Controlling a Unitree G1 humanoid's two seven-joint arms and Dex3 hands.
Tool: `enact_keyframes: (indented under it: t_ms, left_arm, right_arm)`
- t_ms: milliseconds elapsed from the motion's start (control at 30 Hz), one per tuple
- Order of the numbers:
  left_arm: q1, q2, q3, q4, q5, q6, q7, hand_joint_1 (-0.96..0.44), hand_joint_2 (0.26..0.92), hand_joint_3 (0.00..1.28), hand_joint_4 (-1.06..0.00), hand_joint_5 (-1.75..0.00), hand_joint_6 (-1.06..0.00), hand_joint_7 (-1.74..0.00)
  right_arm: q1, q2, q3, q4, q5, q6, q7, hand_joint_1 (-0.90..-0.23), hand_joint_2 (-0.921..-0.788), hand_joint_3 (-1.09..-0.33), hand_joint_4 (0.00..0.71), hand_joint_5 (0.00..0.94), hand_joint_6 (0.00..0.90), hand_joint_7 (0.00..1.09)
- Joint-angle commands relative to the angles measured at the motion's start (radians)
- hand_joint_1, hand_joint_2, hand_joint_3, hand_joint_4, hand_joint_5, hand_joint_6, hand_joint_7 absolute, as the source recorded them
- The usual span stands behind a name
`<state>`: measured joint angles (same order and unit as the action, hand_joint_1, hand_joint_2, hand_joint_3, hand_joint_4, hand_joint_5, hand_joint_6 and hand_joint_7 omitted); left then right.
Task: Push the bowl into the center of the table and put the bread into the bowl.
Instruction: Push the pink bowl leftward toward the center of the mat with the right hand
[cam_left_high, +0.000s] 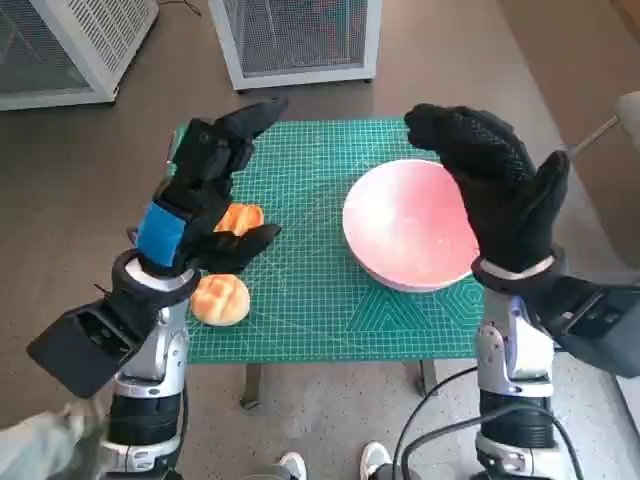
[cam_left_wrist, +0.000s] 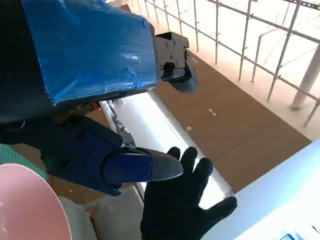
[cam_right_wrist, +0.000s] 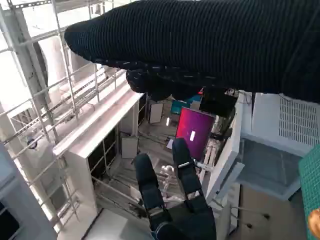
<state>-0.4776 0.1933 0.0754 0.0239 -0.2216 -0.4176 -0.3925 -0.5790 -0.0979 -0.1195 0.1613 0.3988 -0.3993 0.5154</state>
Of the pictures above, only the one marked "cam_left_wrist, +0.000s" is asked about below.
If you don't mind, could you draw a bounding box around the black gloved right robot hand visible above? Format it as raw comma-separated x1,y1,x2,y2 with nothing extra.
139,146,238,240

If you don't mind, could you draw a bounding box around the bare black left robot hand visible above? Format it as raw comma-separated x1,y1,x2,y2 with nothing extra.
0,0,200,198

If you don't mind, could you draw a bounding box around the green cutting mat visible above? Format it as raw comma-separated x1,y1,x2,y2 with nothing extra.
0,143,48,181

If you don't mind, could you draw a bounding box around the white desk top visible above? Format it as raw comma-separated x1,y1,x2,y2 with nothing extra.
199,138,320,240

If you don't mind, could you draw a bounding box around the white round pillar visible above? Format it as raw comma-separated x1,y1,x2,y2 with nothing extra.
289,42,320,111

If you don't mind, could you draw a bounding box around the white metal scaffold frame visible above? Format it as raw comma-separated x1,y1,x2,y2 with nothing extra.
144,0,320,128

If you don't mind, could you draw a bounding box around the pink bowl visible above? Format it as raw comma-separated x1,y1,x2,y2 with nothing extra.
0,162,73,240

